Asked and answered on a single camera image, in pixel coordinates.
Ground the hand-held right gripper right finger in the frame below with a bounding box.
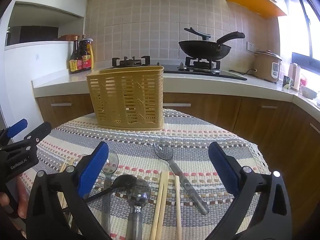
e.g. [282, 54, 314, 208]
[207, 142, 292, 240]

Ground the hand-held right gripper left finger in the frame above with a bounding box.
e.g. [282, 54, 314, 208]
[26, 141, 112, 240]

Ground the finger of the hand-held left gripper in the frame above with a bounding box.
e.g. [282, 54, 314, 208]
[24, 122, 52, 147]
[0, 119, 28, 143]

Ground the steel spoon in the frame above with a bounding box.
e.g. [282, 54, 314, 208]
[100, 151, 120, 234]

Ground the black plastic spoon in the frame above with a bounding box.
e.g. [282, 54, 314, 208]
[84, 174, 137, 203]

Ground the metal spoon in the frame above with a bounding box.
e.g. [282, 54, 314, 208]
[153, 140, 210, 215]

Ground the wooden utensil holder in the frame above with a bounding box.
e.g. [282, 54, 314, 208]
[86, 66, 165, 131]

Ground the person's left hand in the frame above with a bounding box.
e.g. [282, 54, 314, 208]
[0, 177, 29, 218]

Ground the striped woven table mat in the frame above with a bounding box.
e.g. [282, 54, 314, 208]
[19, 109, 270, 240]

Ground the dark soy sauce bottle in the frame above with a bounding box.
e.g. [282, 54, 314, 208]
[69, 35, 82, 74]

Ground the white kitchen countertop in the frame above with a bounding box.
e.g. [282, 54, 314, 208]
[31, 60, 320, 117]

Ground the black glass gas stove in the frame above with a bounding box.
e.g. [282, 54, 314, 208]
[105, 56, 248, 81]

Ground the brown box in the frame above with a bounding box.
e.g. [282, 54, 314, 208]
[54, 34, 82, 41]

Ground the black burner grate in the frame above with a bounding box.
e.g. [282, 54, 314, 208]
[112, 56, 151, 68]
[184, 57, 221, 70]

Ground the beige rice cooker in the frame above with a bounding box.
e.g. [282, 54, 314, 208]
[253, 50, 283, 84]

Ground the patterned bowl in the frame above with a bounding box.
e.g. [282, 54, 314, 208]
[300, 85, 318, 100]

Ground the black wok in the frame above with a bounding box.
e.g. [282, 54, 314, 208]
[178, 31, 246, 61]

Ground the black spatula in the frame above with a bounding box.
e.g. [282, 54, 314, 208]
[184, 27, 212, 41]

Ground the dark framed window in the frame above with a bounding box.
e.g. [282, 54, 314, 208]
[280, 0, 320, 70]

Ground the black power cable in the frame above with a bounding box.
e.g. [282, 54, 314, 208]
[229, 68, 257, 76]

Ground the white wall outlet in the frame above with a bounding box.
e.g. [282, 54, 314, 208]
[246, 41, 259, 53]

